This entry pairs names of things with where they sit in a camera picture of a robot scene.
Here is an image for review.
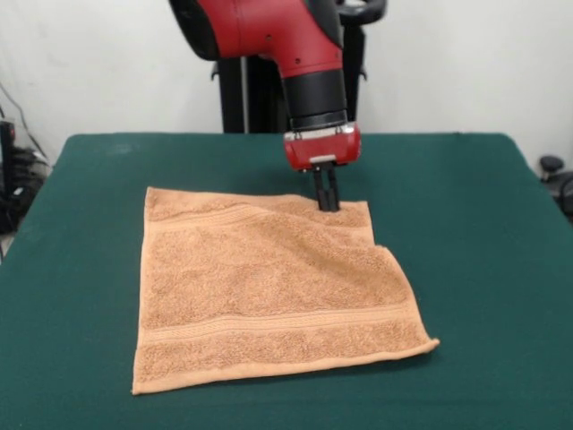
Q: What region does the black cable bundle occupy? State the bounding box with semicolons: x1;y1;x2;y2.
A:
12;147;54;189

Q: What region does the grey wall cable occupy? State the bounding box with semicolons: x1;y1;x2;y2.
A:
0;82;50;162

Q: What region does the dark green table cloth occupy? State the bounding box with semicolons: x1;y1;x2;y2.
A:
0;132;573;430

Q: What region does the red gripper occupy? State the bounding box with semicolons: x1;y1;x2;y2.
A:
282;121;363;212

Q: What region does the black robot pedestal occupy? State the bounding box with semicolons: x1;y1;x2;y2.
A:
210;0;389;134

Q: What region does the black electronics box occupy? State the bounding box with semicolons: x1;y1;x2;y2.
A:
0;118;18;235

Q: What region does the tan terry cloth towel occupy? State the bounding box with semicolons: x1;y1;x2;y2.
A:
131;185;441;396

